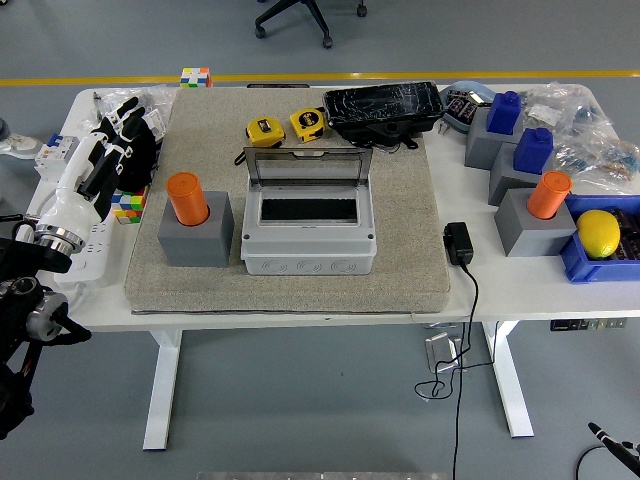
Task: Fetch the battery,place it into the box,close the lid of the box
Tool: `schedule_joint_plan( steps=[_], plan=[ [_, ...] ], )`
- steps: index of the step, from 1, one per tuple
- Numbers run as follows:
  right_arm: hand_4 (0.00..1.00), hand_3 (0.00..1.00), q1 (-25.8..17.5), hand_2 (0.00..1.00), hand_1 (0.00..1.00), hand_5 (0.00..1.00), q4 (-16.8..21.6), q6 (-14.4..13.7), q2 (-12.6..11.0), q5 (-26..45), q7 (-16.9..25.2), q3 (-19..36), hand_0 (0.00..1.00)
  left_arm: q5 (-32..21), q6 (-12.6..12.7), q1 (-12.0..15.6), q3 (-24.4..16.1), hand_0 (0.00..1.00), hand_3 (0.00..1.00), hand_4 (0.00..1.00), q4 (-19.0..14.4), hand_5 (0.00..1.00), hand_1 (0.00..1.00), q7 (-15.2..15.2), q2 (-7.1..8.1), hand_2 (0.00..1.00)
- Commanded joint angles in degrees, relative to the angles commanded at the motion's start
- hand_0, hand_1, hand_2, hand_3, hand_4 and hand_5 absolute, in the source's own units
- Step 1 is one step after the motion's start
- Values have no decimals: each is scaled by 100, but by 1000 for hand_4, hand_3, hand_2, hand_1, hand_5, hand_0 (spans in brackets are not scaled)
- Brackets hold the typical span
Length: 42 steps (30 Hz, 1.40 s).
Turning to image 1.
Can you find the clear bags of small parts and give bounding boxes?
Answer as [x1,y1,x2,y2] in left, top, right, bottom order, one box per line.
[89,84,179,146]

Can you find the grey-brown mat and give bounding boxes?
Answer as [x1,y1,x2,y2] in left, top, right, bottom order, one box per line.
[123,87,454,316]

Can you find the black cracked case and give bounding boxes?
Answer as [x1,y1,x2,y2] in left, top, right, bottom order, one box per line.
[322,81,446,151]

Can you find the table control panel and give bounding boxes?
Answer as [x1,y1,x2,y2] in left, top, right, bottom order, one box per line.
[549,317,627,332]

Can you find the blue block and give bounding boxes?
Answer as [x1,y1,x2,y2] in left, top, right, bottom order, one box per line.
[486,90,523,136]
[512,127,555,175]

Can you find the black power adapter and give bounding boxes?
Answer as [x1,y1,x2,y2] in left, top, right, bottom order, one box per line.
[443,221,475,266]

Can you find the white circuit breaker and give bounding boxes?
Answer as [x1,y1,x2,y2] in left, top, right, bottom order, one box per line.
[33,132,81,176]

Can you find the yellow lemon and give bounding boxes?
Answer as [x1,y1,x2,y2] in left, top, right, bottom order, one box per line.
[576,209,622,260]

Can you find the colourful puzzle cube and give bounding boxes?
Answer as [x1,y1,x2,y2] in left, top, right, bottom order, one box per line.
[110,184,152,227]

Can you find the metal bracket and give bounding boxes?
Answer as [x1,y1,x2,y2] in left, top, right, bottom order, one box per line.
[423,333,469,374]

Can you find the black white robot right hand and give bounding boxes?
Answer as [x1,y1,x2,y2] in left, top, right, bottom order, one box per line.
[587,421,640,466]

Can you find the grey enclosure box with lid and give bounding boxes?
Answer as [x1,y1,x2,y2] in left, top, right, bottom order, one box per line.
[239,145,377,276]

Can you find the white table leg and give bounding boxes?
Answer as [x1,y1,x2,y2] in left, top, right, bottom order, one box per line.
[482,320,535,440]
[142,329,184,451]

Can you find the black adapter cord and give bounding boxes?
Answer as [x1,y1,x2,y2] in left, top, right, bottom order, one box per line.
[413,262,501,480]

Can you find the yellow tape measure with strap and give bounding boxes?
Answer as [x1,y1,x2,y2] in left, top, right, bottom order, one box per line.
[233,117,287,166]

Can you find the black cloth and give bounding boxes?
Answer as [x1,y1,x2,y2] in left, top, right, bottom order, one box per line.
[107,117,160,194]

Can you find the dark parts in bin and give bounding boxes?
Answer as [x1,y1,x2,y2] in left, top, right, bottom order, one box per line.
[607,208,640,261]

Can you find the white-faced puzzle cube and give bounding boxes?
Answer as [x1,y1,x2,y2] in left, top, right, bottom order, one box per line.
[179,67,213,90]

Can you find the grey cube holder with hole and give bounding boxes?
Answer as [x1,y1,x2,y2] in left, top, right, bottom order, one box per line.
[157,189,235,269]

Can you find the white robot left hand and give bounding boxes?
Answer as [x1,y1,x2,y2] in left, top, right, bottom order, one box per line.
[35,96,147,239]

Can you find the orange cylinder battery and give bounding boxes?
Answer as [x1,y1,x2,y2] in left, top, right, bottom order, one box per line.
[166,172,210,227]
[526,170,574,220]

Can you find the pale blue tray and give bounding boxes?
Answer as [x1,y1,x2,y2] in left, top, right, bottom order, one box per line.
[439,79,497,134]

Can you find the blue plastic bin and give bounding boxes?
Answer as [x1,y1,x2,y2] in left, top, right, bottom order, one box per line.
[558,193,640,285]

